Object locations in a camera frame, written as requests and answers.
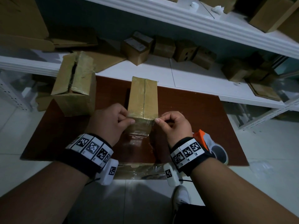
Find person's left hand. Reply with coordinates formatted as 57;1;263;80
85;103;136;147

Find person's right hand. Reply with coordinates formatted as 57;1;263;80
154;111;193;148

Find taped cardboard parcel box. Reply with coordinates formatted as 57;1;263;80
51;51;97;117

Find orange tape dispenser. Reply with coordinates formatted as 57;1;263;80
192;129;229;166

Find cardboard box with cutout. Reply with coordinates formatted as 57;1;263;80
126;76;159;137

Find person's right forearm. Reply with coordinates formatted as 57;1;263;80
190;158;299;224

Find person's left forearm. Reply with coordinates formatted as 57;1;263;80
0;161;90;224

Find reddish brown wooden board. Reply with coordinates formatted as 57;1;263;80
20;76;249;166

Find black wristband with marker tags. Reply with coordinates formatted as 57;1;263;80
59;133;114;178
170;137;215;176

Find plastic wrapped cardboard base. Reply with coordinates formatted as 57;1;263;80
113;162;173;180

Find white metal storage rack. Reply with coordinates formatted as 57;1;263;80
238;95;299;131
0;0;299;131

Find white shoe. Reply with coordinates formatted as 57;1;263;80
172;185;191;212

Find black shorts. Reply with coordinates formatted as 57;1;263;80
174;203;220;224

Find folded flat cardboard carton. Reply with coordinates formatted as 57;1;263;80
49;28;98;48

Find large flat cardboard sheet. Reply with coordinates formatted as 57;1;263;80
0;0;55;52

